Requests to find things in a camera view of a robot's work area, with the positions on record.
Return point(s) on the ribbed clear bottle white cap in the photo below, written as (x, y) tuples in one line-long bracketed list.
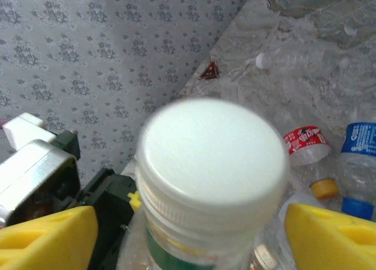
[(293, 59)]

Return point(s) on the blue label clear bottle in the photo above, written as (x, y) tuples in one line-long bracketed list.
[(359, 140)]

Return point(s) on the red label clear bottle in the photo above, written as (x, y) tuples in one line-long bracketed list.
[(305, 140)]

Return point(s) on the green label bottle white cap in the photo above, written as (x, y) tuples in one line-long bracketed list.
[(211, 152)]

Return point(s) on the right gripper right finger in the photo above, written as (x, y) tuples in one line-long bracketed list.
[(332, 243)]

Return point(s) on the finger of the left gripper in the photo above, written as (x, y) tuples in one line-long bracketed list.
[(134, 200)]

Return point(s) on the red black triangle sticker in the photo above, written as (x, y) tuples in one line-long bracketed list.
[(210, 71)]

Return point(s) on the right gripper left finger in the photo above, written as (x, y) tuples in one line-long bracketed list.
[(44, 243)]

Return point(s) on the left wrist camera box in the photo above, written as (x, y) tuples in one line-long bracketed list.
[(32, 167)]

